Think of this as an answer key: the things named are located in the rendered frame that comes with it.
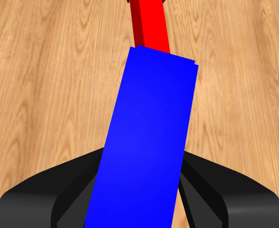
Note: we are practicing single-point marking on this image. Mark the thin red peg bar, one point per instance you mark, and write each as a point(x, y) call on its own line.
point(151, 23)

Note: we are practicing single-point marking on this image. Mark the blue hollow socket block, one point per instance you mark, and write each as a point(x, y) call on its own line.
point(146, 142)

